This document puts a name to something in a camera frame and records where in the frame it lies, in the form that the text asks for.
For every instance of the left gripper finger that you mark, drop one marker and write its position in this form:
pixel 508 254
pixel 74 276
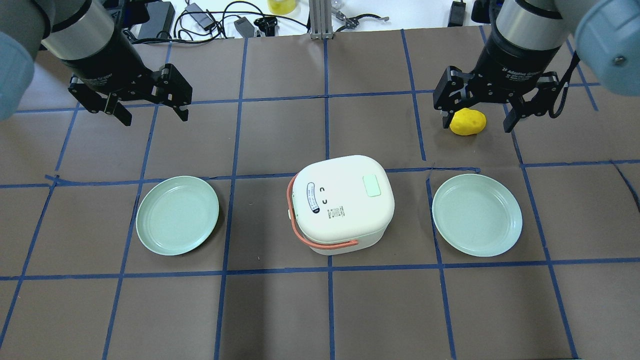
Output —
pixel 170 88
pixel 94 102

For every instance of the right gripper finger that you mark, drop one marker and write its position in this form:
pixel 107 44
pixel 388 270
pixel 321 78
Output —
pixel 547 90
pixel 452 94

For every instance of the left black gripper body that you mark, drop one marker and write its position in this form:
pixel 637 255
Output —
pixel 102 64

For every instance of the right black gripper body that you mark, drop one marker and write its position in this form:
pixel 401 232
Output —
pixel 515 65

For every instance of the white rice cooker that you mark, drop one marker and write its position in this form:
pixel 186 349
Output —
pixel 340 205

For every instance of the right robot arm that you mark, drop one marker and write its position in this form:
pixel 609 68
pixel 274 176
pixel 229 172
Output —
pixel 534 47

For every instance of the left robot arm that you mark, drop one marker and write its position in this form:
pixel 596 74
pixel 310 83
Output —
pixel 68 29

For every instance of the yellow lemon toy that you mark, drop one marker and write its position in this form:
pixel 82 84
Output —
pixel 468 122

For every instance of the black power adapter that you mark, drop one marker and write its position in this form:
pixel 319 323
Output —
pixel 161 16

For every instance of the left green plate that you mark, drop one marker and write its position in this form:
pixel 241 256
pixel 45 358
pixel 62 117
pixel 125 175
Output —
pixel 177 215

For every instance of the green plate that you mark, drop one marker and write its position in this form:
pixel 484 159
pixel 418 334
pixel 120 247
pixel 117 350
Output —
pixel 477 215
pixel 177 215

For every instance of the right green plate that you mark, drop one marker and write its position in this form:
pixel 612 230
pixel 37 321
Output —
pixel 477 215

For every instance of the yellow tape roll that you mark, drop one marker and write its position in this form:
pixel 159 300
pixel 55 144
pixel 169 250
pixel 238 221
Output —
pixel 281 7

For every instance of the aluminium frame post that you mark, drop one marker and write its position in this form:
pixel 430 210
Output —
pixel 320 19

